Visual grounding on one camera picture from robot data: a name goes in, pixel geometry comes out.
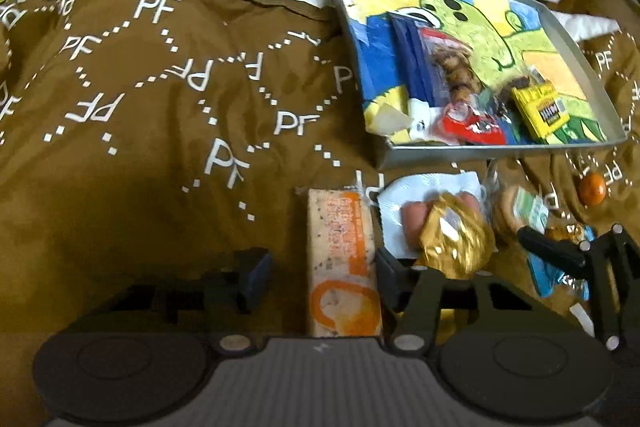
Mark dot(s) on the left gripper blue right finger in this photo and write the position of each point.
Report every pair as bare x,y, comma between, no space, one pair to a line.
410,300

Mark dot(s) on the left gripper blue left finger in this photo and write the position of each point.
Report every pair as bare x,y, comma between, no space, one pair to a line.
231,294

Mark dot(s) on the gold foil snack packet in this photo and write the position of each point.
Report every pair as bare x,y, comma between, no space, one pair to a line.
455,239

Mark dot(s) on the blue nut snack packet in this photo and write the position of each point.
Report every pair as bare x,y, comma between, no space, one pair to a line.
546,276

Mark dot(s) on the orange white bread packet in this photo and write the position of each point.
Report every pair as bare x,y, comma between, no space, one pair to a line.
343,295

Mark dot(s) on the pink sausages packet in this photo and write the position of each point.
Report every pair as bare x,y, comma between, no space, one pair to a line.
418,188

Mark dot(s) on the green label biscuit packet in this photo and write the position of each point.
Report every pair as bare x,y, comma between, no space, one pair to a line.
514,208

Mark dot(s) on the yellow snack packet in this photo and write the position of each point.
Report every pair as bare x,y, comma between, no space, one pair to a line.
541,108

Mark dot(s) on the quail egg vacuum packet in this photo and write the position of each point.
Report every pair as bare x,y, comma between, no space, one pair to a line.
454,88

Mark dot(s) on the clear dried meat packet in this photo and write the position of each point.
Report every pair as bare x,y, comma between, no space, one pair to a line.
499,102

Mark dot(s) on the small orange tangerine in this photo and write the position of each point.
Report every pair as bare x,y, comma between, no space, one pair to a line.
592,189

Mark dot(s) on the brown printed blanket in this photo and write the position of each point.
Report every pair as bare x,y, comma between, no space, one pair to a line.
143,142

